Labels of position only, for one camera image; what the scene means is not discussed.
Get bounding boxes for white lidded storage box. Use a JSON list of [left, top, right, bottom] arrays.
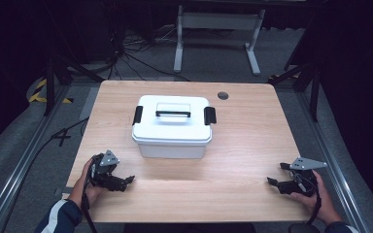
[[131, 94, 218, 160]]

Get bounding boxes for person's left hand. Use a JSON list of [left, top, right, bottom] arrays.
[[69, 157, 107, 209]]

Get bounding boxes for long black floor cable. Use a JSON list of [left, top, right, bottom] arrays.
[[0, 116, 90, 233]]

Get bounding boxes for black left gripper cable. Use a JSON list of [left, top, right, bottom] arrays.
[[80, 156, 99, 233]]

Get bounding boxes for grey metal floor rail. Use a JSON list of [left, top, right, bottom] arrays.
[[0, 83, 71, 233], [294, 90, 372, 233]]

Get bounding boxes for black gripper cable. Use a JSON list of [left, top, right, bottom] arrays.
[[288, 171, 323, 233], [80, 156, 99, 233]]

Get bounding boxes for person's right hand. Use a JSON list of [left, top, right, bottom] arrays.
[[289, 170, 343, 226]]

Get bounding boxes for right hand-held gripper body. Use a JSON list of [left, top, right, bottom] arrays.
[[277, 156, 328, 198]]

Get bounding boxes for black floor tape mark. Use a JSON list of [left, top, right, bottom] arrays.
[[51, 127, 73, 148]]

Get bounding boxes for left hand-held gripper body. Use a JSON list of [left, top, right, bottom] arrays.
[[89, 149, 121, 189]]

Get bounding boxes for white metal desk frame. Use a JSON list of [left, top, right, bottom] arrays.
[[173, 4, 267, 78]]

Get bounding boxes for bundle of black floor cables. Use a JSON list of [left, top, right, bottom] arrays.
[[105, 23, 192, 83]]

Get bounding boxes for black tripod stand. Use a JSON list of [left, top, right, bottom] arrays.
[[267, 60, 322, 123], [42, 53, 106, 117]]

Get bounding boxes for yellow black floor tape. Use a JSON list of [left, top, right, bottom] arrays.
[[28, 78, 75, 105]]

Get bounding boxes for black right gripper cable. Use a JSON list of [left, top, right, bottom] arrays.
[[288, 171, 323, 233]]

